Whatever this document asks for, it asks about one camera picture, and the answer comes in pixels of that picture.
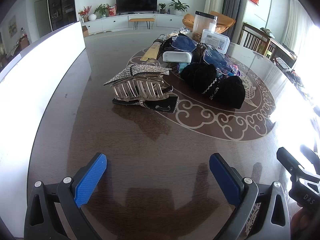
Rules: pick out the cluttered side desk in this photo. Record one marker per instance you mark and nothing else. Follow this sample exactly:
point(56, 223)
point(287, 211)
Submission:
point(287, 55)

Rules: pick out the green potted plant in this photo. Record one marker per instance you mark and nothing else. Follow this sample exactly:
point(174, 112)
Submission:
point(101, 10)

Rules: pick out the white storage box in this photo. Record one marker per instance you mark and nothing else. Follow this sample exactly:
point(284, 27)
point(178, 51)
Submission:
point(37, 80)

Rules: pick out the small potted plant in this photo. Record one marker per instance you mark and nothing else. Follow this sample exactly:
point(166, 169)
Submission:
point(162, 7)

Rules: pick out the black television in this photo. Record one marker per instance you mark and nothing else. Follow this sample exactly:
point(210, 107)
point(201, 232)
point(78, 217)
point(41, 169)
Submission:
point(136, 2)

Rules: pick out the red flower plant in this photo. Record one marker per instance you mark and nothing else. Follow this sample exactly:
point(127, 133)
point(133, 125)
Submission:
point(84, 12)

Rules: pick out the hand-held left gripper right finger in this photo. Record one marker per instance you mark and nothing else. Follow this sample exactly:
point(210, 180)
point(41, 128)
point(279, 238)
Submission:
point(225, 182)

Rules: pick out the white sheer curtain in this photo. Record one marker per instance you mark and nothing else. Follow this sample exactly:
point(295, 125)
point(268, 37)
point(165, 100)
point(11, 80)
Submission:
point(297, 22)

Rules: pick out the wooden chair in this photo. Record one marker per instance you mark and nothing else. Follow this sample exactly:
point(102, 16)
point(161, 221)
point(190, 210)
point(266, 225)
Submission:
point(255, 40)

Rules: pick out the wooden bench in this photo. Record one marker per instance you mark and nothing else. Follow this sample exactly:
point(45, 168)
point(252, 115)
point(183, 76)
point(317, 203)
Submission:
point(141, 20)

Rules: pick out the blue rimless glasses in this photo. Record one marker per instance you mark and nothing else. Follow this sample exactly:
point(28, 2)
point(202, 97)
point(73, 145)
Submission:
point(185, 44)

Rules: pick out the cardboard box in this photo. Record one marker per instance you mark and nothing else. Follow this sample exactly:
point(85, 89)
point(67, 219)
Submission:
point(85, 30)

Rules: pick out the white vase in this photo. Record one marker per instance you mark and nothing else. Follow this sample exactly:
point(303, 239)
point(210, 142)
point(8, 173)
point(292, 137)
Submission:
point(92, 17)

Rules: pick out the clear jar black lid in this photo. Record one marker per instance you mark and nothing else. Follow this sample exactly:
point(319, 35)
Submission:
point(203, 25)

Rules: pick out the white glasses case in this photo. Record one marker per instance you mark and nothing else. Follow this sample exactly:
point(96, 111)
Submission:
point(176, 56)

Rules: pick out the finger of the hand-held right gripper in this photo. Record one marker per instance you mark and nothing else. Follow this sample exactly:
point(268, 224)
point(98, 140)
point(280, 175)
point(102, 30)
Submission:
point(287, 158)
point(308, 151)

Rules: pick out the rhinestone hair claw clip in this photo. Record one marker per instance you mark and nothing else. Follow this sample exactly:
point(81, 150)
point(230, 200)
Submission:
point(140, 80)

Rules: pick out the black velvet pouches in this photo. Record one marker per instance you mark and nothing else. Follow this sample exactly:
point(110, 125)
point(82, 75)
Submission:
point(220, 87)

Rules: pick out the large leafy potted plant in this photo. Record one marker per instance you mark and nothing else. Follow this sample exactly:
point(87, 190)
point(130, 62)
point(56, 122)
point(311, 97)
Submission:
point(178, 6)

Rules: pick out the person's right hand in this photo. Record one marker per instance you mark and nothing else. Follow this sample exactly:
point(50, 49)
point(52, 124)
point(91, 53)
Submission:
point(301, 218)

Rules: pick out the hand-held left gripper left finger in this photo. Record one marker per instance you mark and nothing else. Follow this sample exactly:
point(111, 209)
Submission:
point(90, 180)

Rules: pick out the red packet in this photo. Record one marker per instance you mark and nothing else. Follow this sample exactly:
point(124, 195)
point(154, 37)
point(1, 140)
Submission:
point(111, 11)

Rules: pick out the white television cabinet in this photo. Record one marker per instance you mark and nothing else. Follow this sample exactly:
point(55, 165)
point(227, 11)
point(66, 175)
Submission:
point(112, 23)

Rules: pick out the grey curtain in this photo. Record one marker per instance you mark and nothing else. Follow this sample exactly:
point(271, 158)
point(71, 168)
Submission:
point(235, 7)

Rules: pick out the wall picture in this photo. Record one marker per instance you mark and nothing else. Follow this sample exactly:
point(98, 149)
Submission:
point(12, 26)

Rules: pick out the orange lounge chair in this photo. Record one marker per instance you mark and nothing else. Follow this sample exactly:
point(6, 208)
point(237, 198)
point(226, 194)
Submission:
point(225, 22)

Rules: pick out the dark bookshelf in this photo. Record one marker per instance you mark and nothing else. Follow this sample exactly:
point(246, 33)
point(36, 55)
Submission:
point(61, 5)

